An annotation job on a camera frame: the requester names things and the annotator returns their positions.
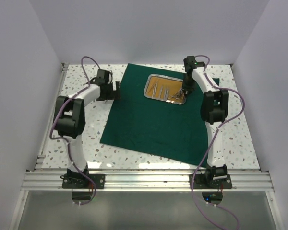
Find steel surgical scissors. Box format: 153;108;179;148
168;89;184;101

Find steel instrument tray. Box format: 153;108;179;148
143;73;188;106

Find steel tweezers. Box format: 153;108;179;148
151;82;158;99

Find green surgical drape cloth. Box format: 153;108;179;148
100;64;208;165

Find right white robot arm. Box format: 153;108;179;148
182;56;229;188

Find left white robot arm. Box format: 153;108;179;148
49;69;120;188

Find yellow tray liner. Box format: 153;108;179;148
145;76;184;101

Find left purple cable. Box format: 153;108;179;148
49;56;101;206

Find purple cable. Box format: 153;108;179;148
49;56;101;206
191;54;246;230

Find aluminium mounting rail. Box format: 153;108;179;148
21;169;274;192

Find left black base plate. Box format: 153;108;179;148
60;174;106;189

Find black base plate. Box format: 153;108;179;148
60;174;106;189
189;171;233;189

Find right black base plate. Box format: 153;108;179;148
189;171;233;189

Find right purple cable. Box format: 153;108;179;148
191;54;246;230

